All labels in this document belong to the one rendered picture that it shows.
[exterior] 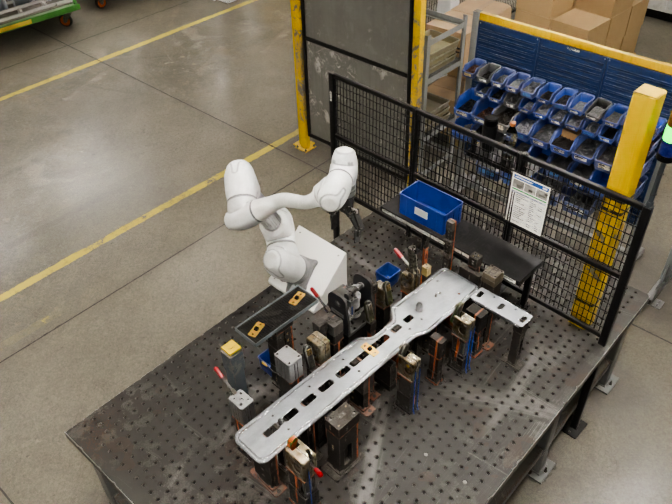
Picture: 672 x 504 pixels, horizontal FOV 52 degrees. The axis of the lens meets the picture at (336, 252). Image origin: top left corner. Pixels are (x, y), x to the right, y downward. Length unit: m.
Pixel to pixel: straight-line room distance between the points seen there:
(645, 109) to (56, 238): 4.27
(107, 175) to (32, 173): 0.67
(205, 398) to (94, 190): 3.15
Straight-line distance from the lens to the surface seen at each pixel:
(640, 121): 3.04
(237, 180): 3.04
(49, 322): 5.00
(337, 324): 3.06
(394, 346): 3.07
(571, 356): 3.59
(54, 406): 4.48
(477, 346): 3.43
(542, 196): 3.38
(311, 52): 5.75
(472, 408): 3.28
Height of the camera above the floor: 3.29
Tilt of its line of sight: 40 degrees down
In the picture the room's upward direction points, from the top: 2 degrees counter-clockwise
